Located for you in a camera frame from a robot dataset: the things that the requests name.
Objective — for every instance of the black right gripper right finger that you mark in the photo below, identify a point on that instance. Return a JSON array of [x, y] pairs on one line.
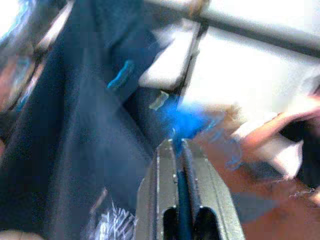
[[215, 205]]

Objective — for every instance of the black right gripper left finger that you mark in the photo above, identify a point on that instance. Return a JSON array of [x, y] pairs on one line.
[[152, 200]]

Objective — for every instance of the red hanging garment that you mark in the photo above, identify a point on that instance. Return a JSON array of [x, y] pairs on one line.
[[250, 212]]

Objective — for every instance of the black garment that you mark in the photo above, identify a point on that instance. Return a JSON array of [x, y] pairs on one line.
[[75, 125]]

